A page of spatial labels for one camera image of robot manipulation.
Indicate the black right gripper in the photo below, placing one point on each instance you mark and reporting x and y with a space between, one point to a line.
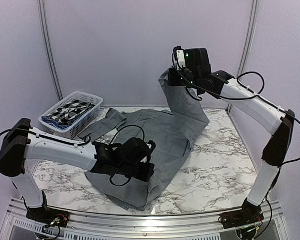
172 81

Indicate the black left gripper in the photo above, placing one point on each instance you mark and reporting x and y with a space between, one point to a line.
146 177

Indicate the grey long sleeve shirt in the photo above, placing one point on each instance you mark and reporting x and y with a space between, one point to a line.
174 131

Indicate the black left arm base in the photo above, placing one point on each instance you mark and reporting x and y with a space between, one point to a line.
49 216

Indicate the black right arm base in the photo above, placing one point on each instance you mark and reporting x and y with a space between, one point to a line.
247 215

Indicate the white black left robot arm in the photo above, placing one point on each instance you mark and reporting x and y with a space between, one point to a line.
23 142

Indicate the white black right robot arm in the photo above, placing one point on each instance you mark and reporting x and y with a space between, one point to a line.
275 121

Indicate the white plastic laundry basket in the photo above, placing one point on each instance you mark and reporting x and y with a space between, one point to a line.
83 121

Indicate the black white plaid shirt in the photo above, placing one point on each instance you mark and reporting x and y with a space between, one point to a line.
71 112

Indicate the blue patterned folded shirt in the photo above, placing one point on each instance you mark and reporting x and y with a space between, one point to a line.
54 123

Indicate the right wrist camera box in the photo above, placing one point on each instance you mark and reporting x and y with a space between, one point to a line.
193 59

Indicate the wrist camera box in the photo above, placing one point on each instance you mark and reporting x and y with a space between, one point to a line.
193 59
151 144

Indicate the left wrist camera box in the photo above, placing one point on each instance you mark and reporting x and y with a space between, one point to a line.
151 144

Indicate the aluminium corner post right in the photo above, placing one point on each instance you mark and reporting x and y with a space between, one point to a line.
252 25

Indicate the aluminium corner post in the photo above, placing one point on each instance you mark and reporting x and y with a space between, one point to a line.
252 25
48 48

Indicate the aluminium front rail frame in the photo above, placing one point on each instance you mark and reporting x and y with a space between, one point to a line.
99 226

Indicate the aluminium corner post left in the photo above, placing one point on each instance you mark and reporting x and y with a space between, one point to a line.
48 48

